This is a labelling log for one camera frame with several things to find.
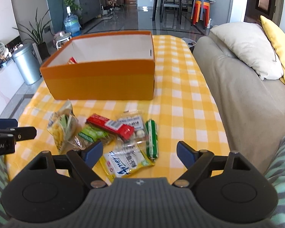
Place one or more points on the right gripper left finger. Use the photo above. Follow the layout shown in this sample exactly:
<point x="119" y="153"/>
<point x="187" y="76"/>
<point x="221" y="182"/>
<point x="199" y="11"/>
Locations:
<point x="82" y="162"/>

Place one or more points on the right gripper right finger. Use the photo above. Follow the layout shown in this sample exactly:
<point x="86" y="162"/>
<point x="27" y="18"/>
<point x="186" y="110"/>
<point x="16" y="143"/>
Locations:
<point x="197" y="164"/>

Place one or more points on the orange fries snack bag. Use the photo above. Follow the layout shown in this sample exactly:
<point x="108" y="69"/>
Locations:
<point x="72" y="61"/>

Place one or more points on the green seaweed snack packet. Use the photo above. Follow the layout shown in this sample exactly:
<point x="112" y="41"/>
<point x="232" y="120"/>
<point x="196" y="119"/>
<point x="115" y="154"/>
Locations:
<point x="88" y="135"/>

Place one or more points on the green chip snack bag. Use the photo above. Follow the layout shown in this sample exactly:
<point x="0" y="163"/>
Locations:
<point x="63" y="125"/>

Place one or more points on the white green American packet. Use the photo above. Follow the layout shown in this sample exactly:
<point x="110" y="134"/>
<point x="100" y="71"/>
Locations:
<point x="124" y="162"/>

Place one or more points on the green wrapped sausage stick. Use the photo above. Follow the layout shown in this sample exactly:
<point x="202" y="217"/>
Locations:
<point x="152" y="141"/>

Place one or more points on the red wrapped snack bar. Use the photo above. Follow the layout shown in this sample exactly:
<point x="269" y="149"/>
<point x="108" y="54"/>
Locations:
<point x="115" y="127"/>

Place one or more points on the yellow checkered tablecloth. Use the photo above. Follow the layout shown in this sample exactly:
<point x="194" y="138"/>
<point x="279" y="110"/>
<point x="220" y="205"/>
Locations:
<point x="182" y="108"/>

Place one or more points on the clear white candy packet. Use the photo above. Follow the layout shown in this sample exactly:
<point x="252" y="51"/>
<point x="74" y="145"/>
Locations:
<point x="134" y="118"/>

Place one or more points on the silver pedal trash can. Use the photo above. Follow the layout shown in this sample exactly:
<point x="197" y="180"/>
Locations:
<point x="27" y="63"/>

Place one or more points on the beige sofa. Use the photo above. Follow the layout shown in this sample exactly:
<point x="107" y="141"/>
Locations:
<point x="252" y="110"/>

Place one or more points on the green striped clothing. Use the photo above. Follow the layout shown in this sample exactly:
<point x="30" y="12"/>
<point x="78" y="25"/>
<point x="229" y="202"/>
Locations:
<point x="44" y="194"/>

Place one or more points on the orange cardboard box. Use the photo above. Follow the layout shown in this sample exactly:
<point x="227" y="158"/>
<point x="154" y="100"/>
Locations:
<point x="117" y="65"/>

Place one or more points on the potted green plant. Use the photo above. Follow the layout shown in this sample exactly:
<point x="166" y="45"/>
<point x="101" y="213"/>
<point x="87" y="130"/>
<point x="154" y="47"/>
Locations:
<point x="36" y="33"/>

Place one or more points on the blue water jug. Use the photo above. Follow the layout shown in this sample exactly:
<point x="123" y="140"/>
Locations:
<point x="71" y="23"/>

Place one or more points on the white cushion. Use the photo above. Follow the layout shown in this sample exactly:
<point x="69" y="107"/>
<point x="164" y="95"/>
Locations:
<point x="249" y="43"/>

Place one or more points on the orange red stacked stools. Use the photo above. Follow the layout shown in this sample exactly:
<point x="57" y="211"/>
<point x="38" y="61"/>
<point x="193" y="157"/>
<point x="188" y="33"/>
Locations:
<point x="200" y="12"/>

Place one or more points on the yellow cushion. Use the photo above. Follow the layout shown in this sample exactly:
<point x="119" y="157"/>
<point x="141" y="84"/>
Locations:
<point x="276" y="37"/>

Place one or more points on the dark grey cabinet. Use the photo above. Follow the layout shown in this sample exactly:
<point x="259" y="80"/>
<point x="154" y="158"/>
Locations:
<point x="89" y="9"/>

